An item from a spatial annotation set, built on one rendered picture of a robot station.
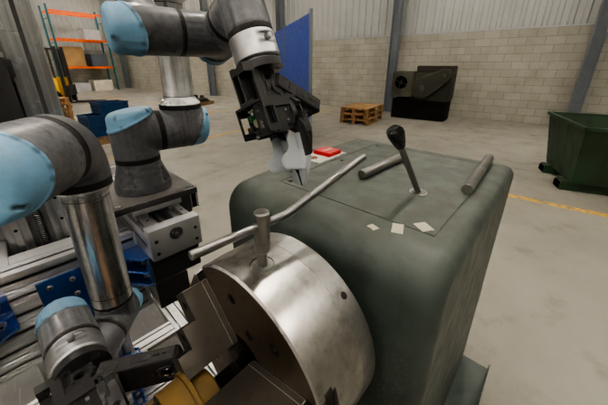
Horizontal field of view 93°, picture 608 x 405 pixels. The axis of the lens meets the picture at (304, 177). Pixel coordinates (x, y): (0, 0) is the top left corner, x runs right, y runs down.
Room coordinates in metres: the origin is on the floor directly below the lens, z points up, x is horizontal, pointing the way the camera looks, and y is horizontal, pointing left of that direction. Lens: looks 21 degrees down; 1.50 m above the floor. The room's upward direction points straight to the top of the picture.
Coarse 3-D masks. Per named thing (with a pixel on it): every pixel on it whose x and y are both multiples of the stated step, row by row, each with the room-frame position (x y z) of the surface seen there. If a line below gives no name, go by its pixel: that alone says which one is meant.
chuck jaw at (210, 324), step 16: (192, 288) 0.34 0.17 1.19; (208, 288) 0.35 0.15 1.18; (192, 304) 0.32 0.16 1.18; (208, 304) 0.33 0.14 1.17; (192, 320) 0.32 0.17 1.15; (208, 320) 0.32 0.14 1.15; (224, 320) 0.33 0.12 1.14; (192, 336) 0.29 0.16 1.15; (208, 336) 0.30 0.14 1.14; (224, 336) 0.31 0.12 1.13; (192, 352) 0.28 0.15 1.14; (208, 352) 0.29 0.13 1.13; (176, 368) 0.28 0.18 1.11; (192, 368) 0.27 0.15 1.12
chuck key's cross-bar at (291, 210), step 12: (360, 156) 0.49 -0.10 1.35; (348, 168) 0.46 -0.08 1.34; (336, 180) 0.44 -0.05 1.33; (312, 192) 0.41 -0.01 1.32; (300, 204) 0.38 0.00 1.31; (276, 216) 0.35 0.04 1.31; (288, 216) 0.36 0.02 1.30; (252, 228) 0.32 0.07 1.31; (216, 240) 0.29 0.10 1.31; (228, 240) 0.30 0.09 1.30; (192, 252) 0.27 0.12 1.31; (204, 252) 0.27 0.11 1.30
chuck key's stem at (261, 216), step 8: (264, 208) 0.35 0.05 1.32; (256, 216) 0.33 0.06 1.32; (264, 216) 0.33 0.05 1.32; (256, 224) 0.33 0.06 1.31; (264, 224) 0.33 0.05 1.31; (256, 232) 0.33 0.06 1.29; (264, 232) 0.33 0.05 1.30; (256, 240) 0.33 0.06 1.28; (264, 240) 0.33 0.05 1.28; (256, 248) 0.33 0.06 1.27; (264, 248) 0.33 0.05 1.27; (264, 256) 0.33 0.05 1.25; (256, 264) 0.34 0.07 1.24; (264, 264) 0.33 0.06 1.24
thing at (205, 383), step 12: (180, 372) 0.26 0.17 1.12; (204, 372) 0.27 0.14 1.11; (168, 384) 0.25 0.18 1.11; (180, 384) 0.25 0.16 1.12; (192, 384) 0.24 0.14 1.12; (204, 384) 0.25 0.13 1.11; (216, 384) 0.26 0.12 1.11; (156, 396) 0.24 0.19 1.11; (168, 396) 0.23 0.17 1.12; (180, 396) 0.23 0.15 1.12; (192, 396) 0.23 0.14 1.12; (204, 396) 0.24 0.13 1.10
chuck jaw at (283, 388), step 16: (256, 368) 0.27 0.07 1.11; (240, 384) 0.25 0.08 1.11; (256, 384) 0.25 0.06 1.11; (272, 384) 0.25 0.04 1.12; (208, 400) 0.24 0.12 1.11; (224, 400) 0.23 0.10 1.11; (240, 400) 0.23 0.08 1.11; (256, 400) 0.23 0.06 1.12; (272, 400) 0.23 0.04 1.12; (288, 400) 0.22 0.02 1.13; (304, 400) 0.22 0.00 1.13
